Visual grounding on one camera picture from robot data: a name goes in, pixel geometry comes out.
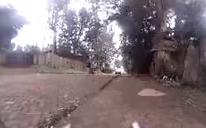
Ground vehicle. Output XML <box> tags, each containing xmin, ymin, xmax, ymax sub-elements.
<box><xmin>114</xmin><ymin>69</ymin><xmax>123</xmax><ymax>76</ymax></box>

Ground row of trees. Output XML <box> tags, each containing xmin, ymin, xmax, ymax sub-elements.
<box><xmin>45</xmin><ymin>0</ymin><xmax>121</xmax><ymax>74</ymax></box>

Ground drain gutter strip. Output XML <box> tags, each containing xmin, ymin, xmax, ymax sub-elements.
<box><xmin>37</xmin><ymin>74</ymin><xmax>120</xmax><ymax>128</ymax></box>

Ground large dark trees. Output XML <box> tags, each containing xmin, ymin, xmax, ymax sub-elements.
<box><xmin>107</xmin><ymin>0</ymin><xmax>206</xmax><ymax>77</ymax></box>

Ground pale wooden plank fence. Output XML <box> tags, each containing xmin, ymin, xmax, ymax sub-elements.
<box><xmin>32</xmin><ymin>52</ymin><xmax>89</xmax><ymax>72</ymax></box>

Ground grass verge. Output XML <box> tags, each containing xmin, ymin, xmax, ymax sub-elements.
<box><xmin>34</xmin><ymin>64</ymin><xmax>89</xmax><ymax>75</ymax></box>

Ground reddish brown side path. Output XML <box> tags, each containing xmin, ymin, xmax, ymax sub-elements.
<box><xmin>55</xmin><ymin>73</ymin><xmax>206</xmax><ymax>128</ymax></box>

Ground pale flat slab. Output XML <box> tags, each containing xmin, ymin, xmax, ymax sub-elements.
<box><xmin>137</xmin><ymin>87</ymin><xmax>168</xmax><ymax>98</ymax></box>

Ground roofed gate pillar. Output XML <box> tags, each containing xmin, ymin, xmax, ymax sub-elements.
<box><xmin>150</xmin><ymin>39</ymin><xmax>179</xmax><ymax>78</ymax></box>

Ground low plants with litter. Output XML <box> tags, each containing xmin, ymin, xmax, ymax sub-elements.
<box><xmin>155</xmin><ymin>74</ymin><xmax>183</xmax><ymax>88</ymax></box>

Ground red brick road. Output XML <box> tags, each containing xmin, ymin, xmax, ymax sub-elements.
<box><xmin>0</xmin><ymin>65</ymin><xmax>117</xmax><ymax>128</ymax></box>

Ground dark fence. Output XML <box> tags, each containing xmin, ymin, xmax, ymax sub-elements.
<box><xmin>5</xmin><ymin>49</ymin><xmax>34</xmax><ymax>67</ymax></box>

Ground dark tree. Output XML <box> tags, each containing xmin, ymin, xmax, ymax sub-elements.
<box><xmin>0</xmin><ymin>5</ymin><xmax>29</xmax><ymax>51</ymax></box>

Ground grey stone wall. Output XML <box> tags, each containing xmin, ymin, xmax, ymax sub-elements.
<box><xmin>182</xmin><ymin>41</ymin><xmax>206</xmax><ymax>88</ymax></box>

